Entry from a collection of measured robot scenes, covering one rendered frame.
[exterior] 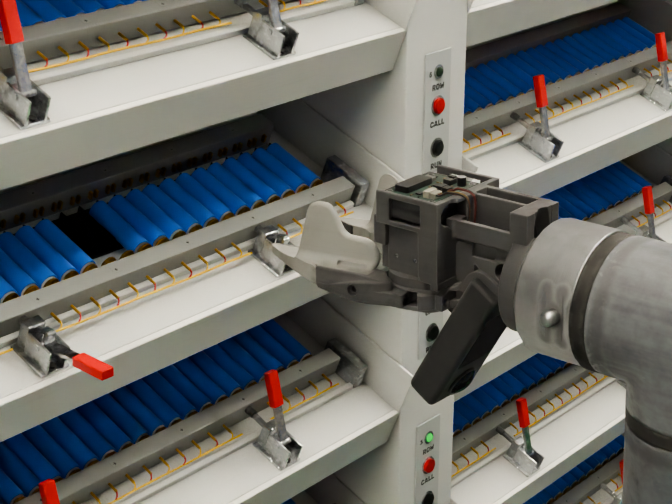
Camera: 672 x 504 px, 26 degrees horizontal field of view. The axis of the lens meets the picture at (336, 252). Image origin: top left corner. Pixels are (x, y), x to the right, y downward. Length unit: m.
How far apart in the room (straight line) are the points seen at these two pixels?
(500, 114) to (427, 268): 0.69
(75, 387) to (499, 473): 0.74
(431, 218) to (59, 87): 0.33
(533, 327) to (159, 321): 0.41
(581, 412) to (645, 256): 1.05
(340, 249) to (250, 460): 0.44
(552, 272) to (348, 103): 0.57
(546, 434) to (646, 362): 1.00
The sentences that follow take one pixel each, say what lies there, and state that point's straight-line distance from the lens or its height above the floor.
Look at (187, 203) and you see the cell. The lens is 1.34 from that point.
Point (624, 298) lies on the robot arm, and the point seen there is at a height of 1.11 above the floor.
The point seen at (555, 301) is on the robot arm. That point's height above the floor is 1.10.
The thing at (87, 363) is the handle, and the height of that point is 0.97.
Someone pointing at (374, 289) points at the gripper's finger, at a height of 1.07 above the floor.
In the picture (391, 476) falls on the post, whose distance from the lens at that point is 1.56.
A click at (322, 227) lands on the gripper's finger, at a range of 1.01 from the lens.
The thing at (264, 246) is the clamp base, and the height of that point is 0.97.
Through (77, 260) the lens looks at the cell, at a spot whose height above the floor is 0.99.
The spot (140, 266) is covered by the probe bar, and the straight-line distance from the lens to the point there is 1.24.
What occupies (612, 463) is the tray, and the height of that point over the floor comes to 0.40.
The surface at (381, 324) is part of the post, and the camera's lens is 1.49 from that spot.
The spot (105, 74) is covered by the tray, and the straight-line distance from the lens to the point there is 1.17.
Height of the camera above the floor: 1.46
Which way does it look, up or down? 22 degrees down
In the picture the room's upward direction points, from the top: straight up
